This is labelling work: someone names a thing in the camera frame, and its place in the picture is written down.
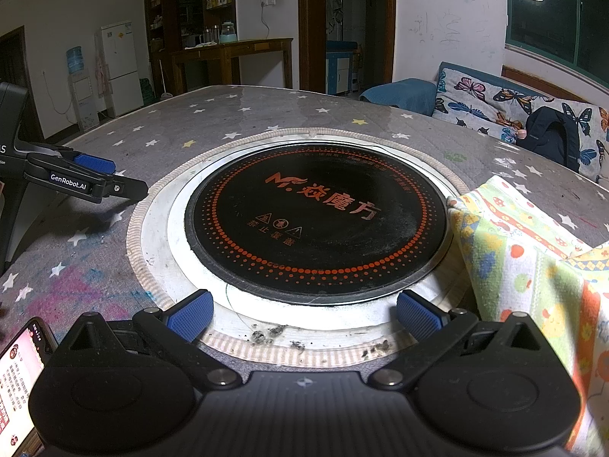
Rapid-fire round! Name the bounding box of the smartphone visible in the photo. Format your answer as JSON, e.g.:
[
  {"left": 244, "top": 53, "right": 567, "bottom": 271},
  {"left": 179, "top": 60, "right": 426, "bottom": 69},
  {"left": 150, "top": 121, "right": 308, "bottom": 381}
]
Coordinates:
[{"left": 0, "top": 316, "right": 59, "bottom": 457}]

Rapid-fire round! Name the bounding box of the black round induction cooker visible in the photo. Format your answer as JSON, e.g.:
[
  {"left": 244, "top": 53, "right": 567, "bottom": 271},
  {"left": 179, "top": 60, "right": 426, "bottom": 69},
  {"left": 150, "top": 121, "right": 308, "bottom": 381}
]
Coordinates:
[{"left": 185, "top": 142, "right": 450, "bottom": 303}]

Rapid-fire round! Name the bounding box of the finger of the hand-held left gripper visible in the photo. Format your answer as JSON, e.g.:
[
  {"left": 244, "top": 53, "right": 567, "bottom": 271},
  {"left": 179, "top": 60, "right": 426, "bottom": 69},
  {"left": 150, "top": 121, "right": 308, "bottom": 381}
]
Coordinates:
[
  {"left": 25, "top": 153, "right": 150, "bottom": 201},
  {"left": 48, "top": 149, "right": 117, "bottom": 175}
]

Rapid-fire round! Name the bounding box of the dark wooden wall shelf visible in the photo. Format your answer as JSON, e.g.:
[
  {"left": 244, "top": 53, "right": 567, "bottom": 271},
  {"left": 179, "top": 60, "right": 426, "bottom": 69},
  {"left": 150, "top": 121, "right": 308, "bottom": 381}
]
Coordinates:
[{"left": 143, "top": 0, "right": 238, "bottom": 92}]

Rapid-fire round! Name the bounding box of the butterfly print cushion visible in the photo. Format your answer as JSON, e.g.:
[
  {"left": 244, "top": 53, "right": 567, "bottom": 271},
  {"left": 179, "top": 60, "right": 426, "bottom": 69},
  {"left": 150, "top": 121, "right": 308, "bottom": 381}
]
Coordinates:
[{"left": 431, "top": 67, "right": 609, "bottom": 174}]

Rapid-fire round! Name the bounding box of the round black induction cooktop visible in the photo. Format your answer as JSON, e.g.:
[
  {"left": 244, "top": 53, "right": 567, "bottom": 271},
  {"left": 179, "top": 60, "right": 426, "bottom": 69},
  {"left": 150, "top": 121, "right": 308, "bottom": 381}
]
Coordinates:
[{"left": 137, "top": 134, "right": 460, "bottom": 344}]

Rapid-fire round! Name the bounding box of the brown wooden door frame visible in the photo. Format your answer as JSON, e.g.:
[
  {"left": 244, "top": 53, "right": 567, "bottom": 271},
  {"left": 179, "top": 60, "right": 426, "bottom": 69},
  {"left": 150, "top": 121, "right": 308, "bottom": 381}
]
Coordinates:
[{"left": 297, "top": 0, "right": 397, "bottom": 97}]

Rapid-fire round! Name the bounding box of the blue and white cabinet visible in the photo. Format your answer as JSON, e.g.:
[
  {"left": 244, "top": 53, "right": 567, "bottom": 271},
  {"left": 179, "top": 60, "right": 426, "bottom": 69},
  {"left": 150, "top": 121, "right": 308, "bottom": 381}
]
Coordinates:
[{"left": 325, "top": 40, "right": 361, "bottom": 96}]

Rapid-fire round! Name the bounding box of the dark wooden door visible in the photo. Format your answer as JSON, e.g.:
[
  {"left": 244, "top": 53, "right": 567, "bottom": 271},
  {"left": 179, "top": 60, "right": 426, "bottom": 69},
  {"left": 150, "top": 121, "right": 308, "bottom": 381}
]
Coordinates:
[{"left": 0, "top": 26, "right": 43, "bottom": 146}]

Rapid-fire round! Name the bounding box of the white refrigerator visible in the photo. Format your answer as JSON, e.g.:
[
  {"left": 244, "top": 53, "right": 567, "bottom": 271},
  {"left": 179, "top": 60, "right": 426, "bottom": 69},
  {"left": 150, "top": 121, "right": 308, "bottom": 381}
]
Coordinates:
[{"left": 99, "top": 21, "right": 144, "bottom": 118}]

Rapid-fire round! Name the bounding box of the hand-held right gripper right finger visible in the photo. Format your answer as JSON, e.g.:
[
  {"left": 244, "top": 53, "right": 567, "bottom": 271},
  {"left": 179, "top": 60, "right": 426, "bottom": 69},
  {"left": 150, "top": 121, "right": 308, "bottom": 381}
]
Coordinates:
[{"left": 369, "top": 289, "right": 553, "bottom": 394}]

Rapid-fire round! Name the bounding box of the colourful cartoon print cloth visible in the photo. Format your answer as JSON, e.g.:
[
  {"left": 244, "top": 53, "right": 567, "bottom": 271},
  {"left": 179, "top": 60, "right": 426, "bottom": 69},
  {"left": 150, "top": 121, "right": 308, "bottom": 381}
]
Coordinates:
[{"left": 446, "top": 175, "right": 609, "bottom": 457}]

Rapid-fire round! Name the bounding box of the brown wooden side table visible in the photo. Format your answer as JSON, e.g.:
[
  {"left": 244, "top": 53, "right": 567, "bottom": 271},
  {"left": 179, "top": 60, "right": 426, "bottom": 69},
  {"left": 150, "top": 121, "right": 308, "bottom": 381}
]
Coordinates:
[{"left": 169, "top": 38, "right": 294, "bottom": 97}]

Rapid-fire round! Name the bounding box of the green framed window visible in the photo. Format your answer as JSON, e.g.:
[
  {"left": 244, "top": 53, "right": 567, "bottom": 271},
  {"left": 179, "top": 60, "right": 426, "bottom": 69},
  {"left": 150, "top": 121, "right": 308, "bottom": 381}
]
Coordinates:
[{"left": 505, "top": 0, "right": 609, "bottom": 78}]

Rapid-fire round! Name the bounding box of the grey star-print table cover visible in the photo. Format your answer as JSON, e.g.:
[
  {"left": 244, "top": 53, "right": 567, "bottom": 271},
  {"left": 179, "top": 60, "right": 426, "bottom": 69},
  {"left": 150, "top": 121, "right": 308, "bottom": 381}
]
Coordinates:
[{"left": 0, "top": 85, "right": 609, "bottom": 457}]

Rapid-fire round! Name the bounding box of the dark backpack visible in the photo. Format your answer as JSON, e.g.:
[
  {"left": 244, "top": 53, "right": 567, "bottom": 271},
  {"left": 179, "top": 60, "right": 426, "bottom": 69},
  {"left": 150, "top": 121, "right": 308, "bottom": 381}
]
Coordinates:
[{"left": 518, "top": 105, "right": 582, "bottom": 173}]

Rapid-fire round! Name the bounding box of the pink hanging cloth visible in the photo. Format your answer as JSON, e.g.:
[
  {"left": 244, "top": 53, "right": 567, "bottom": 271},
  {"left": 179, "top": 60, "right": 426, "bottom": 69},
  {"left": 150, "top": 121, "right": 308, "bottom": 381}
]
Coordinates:
[{"left": 93, "top": 37, "right": 112, "bottom": 102}]

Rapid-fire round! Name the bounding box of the blue sofa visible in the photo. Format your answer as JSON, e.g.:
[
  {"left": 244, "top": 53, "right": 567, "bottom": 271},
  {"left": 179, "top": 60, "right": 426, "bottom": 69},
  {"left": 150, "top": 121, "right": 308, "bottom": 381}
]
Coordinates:
[{"left": 359, "top": 61, "right": 609, "bottom": 186}]

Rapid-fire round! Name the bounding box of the water dispenser with blue bottle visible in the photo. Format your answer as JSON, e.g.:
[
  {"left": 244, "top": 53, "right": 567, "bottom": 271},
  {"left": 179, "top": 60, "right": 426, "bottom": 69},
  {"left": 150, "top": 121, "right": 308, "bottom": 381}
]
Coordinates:
[{"left": 65, "top": 46, "right": 99, "bottom": 133}]

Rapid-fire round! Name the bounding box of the broom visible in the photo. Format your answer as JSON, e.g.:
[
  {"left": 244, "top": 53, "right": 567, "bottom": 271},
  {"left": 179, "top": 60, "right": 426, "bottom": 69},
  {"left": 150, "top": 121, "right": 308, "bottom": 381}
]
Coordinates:
[{"left": 158, "top": 51, "right": 175, "bottom": 100}]

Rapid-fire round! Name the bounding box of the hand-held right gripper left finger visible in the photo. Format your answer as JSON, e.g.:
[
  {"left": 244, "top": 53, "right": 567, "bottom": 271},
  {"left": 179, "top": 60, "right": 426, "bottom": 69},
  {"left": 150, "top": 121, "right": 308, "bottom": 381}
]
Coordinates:
[{"left": 58, "top": 289, "right": 243, "bottom": 394}]

